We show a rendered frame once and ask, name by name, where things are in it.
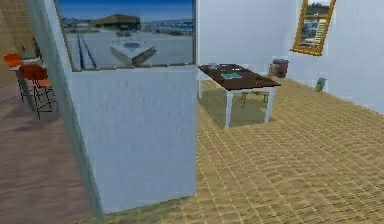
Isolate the green book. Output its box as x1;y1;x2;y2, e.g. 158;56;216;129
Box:
220;72;243;80

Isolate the brown top white leg table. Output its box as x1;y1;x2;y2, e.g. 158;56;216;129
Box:
197;63;282;130

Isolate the wooden chair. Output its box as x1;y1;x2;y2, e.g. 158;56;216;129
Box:
240;90;270;109

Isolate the large framed landscape picture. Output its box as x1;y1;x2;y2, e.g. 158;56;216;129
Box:
53;0;197;72

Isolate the dark maroon bin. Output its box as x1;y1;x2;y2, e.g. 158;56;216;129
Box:
272;58;290;79

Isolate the small green spray bottle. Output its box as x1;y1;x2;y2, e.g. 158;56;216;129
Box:
315;77;327;93

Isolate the gold framed window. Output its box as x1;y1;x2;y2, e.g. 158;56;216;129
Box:
290;0;337;57

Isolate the orange seat black leg chair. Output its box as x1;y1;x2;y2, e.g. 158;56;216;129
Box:
18;63;60;120
3;52;27;102

